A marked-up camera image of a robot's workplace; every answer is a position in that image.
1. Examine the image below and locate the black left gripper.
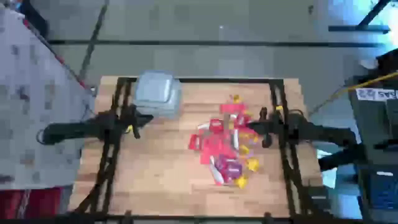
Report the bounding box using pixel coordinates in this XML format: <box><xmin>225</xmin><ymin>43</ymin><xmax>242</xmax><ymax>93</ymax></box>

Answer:
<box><xmin>119</xmin><ymin>104</ymin><xmax>155</xmax><ymax>140</ymax></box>

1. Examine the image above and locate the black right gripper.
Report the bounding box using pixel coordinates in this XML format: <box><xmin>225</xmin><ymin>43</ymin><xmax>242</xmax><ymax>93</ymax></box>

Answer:
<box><xmin>247</xmin><ymin>106</ymin><xmax>284</xmax><ymax>149</ymax></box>

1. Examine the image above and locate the white paper sheet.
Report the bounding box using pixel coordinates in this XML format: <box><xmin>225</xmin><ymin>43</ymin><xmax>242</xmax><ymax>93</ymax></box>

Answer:
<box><xmin>317</xmin><ymin>149</ymin><xmax>338</xmax><ymax>189</ymax></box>

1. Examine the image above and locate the black desk leg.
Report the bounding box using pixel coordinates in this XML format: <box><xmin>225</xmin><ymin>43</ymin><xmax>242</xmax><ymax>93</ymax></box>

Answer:
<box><xmin>318</xmin><ymin>142</ymin><xmax>366</xmax><ymax>172</ymax></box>

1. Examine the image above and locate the black power adapter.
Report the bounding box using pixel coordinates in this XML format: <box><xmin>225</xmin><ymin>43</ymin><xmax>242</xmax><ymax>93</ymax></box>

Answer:
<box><xmin>306</xmin><ymin>185</ymin><xmax>331</xmax><ymax>212</ymax></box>

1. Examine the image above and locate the red white rod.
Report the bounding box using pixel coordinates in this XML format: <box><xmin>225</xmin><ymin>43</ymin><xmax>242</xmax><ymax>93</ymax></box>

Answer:
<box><xmin>23</xmin><ymin>17</ymin><xmax>96</xmax><ymax>96</ymax></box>

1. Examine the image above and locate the grey speckled cloth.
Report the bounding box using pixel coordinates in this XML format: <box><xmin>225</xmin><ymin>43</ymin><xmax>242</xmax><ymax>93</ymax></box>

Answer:
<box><xmin>0</xmin><ymin>6</ymin><xmax>96</xmax><ymax>190</ymax></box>

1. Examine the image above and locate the black desk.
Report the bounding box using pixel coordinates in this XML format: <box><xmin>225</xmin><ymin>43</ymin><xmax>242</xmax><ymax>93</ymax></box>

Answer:
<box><xmin>345</xmin><ymin>76</ymin><xmax>398</xmax><ymax>224</ymax></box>

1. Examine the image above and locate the white paper label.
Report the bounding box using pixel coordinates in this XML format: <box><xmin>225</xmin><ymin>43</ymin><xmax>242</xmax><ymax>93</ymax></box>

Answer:
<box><xmin>356</xmin><ymin>88</ymin><xmax>398</xmax><ymax>102</ymax></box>

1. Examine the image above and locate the black table base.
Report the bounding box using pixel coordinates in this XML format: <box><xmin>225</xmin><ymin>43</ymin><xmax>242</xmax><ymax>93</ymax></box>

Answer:
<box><xmin>328</xmin><ymin>0</ymin><xmax>392</xmax><ymax>34</ymax></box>

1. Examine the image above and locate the red bin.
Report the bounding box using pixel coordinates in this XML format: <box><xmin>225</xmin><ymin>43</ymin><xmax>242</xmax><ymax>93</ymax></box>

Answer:
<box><xmin>0</xmin><ymin>186</ymin><xmax>63</xmax><ymax>220</ymax></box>

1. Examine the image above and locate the black keyboard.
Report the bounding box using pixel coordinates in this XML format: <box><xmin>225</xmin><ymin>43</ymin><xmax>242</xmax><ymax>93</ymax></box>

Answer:
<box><xmin>368</xmin><ymin>169</ymin><xmax>398</xmax><ymax>209</ymax></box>

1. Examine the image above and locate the black equipment case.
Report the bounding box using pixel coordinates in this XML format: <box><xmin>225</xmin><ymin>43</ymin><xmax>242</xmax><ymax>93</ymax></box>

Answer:
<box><xmin>18</xmin><ymin>0</ymin><xmax>49</xmax><ymax>38</ymax></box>

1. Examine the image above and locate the black table frame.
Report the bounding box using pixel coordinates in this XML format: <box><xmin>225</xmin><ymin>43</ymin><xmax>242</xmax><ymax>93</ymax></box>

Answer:
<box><xmin>67</xmin><ymin>76</ymin><xmax>315</xmax><ymax>224</ymax></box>

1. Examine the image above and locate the yellow cable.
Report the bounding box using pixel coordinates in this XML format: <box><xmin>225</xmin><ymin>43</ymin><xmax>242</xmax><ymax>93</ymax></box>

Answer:
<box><xmin>307</xmin><ymin>71</ymin><xmax>398</xmax><ymax>118</ymax></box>

